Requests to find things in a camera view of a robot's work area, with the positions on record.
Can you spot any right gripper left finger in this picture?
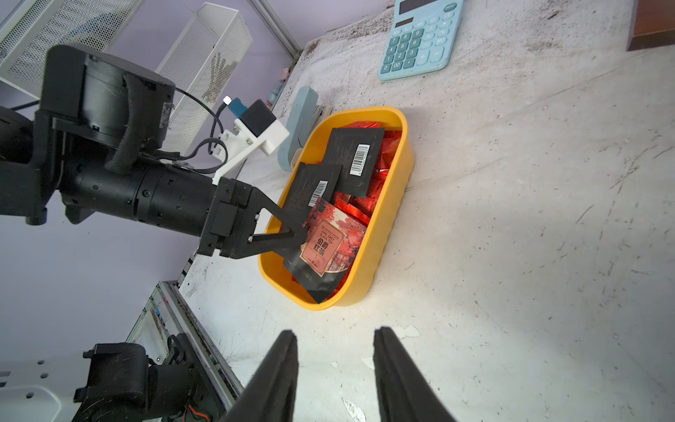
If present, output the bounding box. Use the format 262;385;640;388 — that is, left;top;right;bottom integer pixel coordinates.
221;330;299;422

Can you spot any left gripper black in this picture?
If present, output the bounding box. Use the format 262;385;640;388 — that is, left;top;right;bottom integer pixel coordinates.
198;178;307;260

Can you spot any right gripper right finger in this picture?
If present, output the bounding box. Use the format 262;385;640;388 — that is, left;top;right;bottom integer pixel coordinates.
374;327;455;422

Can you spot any black barcode tea bag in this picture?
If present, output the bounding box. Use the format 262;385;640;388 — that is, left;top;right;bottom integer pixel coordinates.
323;128;386;198
282;163;342;224

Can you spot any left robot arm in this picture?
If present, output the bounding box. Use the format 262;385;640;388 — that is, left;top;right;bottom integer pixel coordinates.
1;44;307;260

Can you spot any yellow storage box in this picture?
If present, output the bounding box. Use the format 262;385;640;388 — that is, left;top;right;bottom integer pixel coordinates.
258;107;414;311

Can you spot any red foil tea bags pile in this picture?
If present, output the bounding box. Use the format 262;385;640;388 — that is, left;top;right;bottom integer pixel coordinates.
323;121;402;225

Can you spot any light blue stapler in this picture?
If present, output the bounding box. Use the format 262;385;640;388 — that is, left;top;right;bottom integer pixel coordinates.
277;86;323;172

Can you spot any wooden clothespins bundle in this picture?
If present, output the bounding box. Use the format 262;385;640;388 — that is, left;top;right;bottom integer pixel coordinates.
202;53;239;102

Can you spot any lower white mesh shelf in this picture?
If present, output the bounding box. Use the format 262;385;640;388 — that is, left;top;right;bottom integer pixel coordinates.
156;3;252;154

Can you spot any white mesh shelf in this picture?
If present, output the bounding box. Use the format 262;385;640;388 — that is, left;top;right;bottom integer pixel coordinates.
1;0;143;98
156;3;252;154

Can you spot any light blue calculator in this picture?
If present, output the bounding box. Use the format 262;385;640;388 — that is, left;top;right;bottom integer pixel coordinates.
378;0;465;82

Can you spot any upper white mesh shelf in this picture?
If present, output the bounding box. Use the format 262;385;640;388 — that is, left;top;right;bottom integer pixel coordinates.
1;0;143;98

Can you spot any brown wooden tiered stand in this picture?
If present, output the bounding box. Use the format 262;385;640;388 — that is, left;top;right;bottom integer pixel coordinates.
627;0;675;51

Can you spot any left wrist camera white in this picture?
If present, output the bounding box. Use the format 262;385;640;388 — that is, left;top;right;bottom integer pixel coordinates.
211;96;289;186

